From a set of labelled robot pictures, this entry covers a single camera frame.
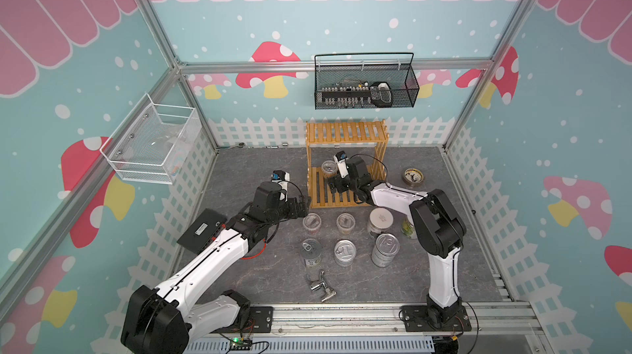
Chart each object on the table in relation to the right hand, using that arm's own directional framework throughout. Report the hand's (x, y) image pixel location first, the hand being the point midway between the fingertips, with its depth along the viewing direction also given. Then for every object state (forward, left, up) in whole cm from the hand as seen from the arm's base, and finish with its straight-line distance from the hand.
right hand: (337, 174), depth 99 cm
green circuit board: (-56, +31, -11) cm, 65 cm away
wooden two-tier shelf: (+4, -4, +19) cm, 19 cm away
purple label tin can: (-31, -2, -4) cm, 31 cm away
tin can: (-31, -15, +2) cm, 35 cm away
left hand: (-19, +14, +8) cm, 24 cm away
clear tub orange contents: (-20, -3, -4) cm, 21 cm away
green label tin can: (-31, +10, -2) cm, 33 cm away
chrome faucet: (-42, +4, -7) cm, 43 cm away
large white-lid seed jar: (-21, -14, +1) cm, 25 cm away
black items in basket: (+16, -5, +26) cm, 31 cm away
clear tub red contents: (-20, +10, -3) cm, 22 cm away
